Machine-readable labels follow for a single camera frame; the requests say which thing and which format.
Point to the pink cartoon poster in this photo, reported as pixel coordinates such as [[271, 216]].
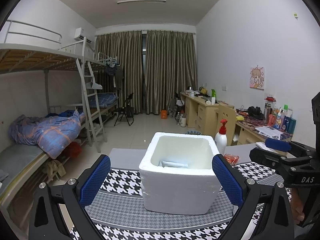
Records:
[[257, 78]]

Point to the papers on desk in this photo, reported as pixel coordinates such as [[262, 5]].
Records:
[[269, 132]]

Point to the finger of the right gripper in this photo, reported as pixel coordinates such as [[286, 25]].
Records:
[[278, 145]]

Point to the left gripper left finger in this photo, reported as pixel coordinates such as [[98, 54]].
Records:
[[46, 219]]

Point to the brown curtains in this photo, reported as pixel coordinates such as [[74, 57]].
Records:
[[168, 67]]

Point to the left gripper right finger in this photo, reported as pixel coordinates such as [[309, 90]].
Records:
[[275, 221]]

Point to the blue carton on desk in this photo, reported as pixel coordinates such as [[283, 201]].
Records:
[[289, 125]]

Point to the white red pump bottle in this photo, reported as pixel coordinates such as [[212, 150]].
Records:
[[221, 137]]

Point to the black folding chair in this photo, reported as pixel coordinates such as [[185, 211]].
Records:
[[126, 111]]

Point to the red snack packet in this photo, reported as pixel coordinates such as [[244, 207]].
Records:
[[232, 159]]

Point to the blue plaid quilt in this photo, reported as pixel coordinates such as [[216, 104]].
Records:
[[52, 134]]

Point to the orange box on floor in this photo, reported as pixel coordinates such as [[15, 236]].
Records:
[[164, 114]]

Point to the person's right hand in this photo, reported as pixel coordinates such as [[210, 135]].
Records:
[[296, 206]]

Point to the houndstooth table cloth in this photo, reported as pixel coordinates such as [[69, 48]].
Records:
[[118, 213]]

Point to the wooden desk with drawers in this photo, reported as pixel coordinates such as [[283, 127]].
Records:
[[201, 116]]

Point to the white air conditioner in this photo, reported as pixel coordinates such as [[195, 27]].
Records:
[[79, 35]]

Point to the white jug on floor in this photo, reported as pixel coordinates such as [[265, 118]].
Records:
[[183, 121]]

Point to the green spray bottle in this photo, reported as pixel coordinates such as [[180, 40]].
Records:
[[213, 97]]

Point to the white foam box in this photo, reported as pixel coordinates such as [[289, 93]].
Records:
[[179, 191]]

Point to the white metal bunk bed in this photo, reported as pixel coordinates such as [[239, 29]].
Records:
[[65, 77]]

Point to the ceiling tube light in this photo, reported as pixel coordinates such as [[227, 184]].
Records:
[[141, 1]]

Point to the blue patterned basin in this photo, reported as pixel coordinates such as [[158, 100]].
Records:
[[193, 132]]

